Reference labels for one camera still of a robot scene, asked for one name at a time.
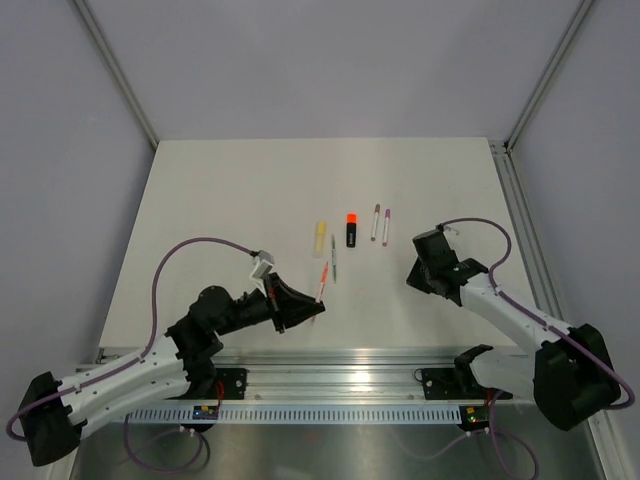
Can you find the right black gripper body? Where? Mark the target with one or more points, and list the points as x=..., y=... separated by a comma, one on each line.
x=420, y=277

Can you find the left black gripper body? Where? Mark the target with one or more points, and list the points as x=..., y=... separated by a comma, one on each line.
x=275, y=312

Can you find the orange thin pen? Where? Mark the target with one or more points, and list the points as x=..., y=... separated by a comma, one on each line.
x=321, y=287

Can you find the green white pen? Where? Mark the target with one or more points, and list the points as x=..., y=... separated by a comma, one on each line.
x=334, y=258

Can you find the yellow highlighter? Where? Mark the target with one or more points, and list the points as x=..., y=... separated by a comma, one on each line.
x=319, y=238

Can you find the purple white pen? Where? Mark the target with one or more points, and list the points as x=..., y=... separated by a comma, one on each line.
x=385, y=232

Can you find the brown capped white pen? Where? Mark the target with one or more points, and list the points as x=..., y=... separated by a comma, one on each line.
x=375, y=222

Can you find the black orange highlighter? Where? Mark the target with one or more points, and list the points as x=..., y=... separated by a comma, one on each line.
x=351, y=229

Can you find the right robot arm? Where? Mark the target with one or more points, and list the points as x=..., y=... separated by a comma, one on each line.
x=566, y=371

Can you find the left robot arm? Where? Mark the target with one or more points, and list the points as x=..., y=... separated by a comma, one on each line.
x=56, y=414

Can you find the left circuit board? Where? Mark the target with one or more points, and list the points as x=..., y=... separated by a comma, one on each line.
x=206, y=413

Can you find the circuit board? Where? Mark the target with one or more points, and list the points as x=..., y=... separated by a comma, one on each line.
x=206, y=413
x=474, y=417

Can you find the right circuit board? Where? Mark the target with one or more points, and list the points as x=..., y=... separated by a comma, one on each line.
x=474, y=417

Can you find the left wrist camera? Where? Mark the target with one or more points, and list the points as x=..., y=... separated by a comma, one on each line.
x=263, y=263

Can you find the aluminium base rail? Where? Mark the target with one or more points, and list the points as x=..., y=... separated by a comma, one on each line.
x=335, y=375

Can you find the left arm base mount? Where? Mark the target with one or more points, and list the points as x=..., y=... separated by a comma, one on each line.
x=225, y=382

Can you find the right side aluminium rail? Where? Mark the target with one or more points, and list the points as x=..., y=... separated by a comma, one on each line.
x=535, y=265

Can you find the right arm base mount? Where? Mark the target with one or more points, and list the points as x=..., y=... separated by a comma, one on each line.
x=454, y=382

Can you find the white cable duct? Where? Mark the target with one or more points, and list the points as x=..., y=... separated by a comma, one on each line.
x=304, y=414

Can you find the right frame post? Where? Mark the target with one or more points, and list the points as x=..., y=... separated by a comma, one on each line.
x=551, y=69

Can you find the frame post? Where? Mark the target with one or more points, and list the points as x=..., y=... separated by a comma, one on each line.
x=551, y=69
x=99, y=41

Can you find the left frame post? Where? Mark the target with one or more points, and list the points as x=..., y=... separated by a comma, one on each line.
x=99, y=41

